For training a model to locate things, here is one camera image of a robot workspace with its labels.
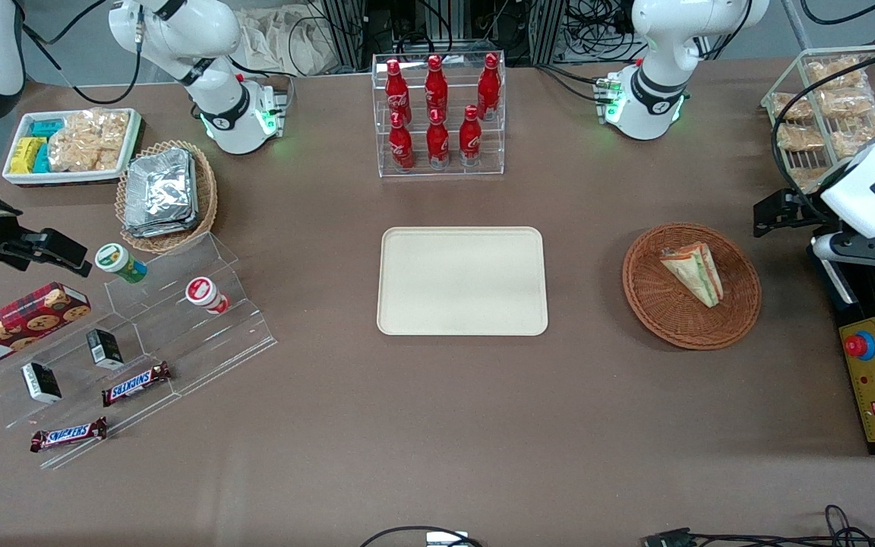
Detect black base cables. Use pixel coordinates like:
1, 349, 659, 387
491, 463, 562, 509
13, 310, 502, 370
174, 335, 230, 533
536, 63, 614, 104

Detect red tartan cookie box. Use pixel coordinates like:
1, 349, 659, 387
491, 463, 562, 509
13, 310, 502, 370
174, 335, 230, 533
0, 282, 92, 375

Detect clear acrylic step display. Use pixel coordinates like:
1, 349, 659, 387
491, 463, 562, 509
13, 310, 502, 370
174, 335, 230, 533
0, 232, 279, 470

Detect red cola bottle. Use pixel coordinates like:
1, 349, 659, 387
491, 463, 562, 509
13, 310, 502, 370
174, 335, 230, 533
426, 109, 450, 169
384, 59, 412, 126
459, 105, 482, 166
477, 53, 501, 121
388, 112, 414, 172
424, 55, 449, 122

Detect black appliance box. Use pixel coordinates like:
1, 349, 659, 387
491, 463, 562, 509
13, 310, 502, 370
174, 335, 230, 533
810, 236, 875, 457

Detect clear bagged pastry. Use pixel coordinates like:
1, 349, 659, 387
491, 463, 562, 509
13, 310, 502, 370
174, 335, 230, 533
772, 93, 814, 122
832, 114, 875, 157
821, 87, 875, 119
775, 124, 826, 151
789, 166, 837, 192
806, 57, 865, 90

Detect silver foil packet stack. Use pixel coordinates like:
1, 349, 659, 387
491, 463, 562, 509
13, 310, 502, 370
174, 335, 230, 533
125, 148, 199, 239

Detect beige cloth bag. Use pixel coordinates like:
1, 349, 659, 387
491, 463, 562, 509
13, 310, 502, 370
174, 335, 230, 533
234, 4, 340, 77

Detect clear acrylic bottle rack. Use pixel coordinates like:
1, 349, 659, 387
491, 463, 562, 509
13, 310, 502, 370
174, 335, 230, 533
371, 52, 507, 179

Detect green lidded snack cup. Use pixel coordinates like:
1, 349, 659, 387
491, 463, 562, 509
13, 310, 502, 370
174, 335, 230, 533
95, 243, 148, 284

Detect black tangled cables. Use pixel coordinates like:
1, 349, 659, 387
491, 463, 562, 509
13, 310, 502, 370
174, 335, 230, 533
700, 504, 875, 547

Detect triangle sandwich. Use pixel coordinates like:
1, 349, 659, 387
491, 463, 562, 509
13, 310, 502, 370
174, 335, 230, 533
660, 242, 725, 308

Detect small black box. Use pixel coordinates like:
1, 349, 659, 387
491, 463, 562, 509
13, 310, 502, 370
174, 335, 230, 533
87, 328, 125, 370
21, 362, 62, 404

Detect clear bag of crackers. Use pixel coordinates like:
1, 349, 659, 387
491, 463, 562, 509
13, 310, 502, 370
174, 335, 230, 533
48, 109, 131, 172

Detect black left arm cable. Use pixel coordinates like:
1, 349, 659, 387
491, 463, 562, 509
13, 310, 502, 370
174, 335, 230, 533
770, 57, 875, 200

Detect brown Snickers bar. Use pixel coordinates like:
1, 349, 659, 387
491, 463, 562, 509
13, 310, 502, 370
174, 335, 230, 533
101, 362, 172, 407
30, 416, 109, 454

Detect black cable connector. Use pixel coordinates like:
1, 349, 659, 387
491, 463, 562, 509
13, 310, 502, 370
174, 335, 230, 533
643, 528, 700, 547

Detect black cable bundle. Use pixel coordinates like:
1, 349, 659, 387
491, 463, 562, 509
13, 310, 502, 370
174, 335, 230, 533
565, 0, 647, 63

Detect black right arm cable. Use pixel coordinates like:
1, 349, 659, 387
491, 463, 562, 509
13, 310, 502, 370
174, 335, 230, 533
21, 0, 144, 106

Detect yellow snack pack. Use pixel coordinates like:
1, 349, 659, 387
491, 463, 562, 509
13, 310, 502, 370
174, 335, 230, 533
10, 137, 43, 174

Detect aluminium frame profile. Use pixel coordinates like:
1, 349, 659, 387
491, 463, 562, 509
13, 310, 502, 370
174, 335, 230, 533
318, 0, 368, 71
527, 0, 569, 65

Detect light oval wicker basket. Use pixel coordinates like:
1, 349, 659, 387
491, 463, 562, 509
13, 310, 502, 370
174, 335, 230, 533
115, 140, 219, 254

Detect beige rectangular tray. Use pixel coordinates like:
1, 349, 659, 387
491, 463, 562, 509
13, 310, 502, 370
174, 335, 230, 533
377, 226, 549, 337

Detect white wire rack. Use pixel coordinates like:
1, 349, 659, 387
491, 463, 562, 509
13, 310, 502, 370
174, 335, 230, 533
760, 46, 875, 200

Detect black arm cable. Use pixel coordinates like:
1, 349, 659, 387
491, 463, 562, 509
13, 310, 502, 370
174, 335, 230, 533
770, 57, 875, 200
21, 0, 144, 106

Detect brown round wicker basket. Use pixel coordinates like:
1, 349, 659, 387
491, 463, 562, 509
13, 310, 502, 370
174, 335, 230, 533
622, 222, 762, 351

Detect black looped cable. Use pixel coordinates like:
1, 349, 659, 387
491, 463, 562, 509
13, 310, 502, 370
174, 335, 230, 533
360, 526, 484, 547

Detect red lidded snack cup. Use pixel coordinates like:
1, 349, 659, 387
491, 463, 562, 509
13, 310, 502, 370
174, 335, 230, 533
185, 277, 229, 315

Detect white rectangular snack tray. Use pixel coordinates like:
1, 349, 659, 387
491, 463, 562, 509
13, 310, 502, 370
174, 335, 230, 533
2, 108, 142, 185

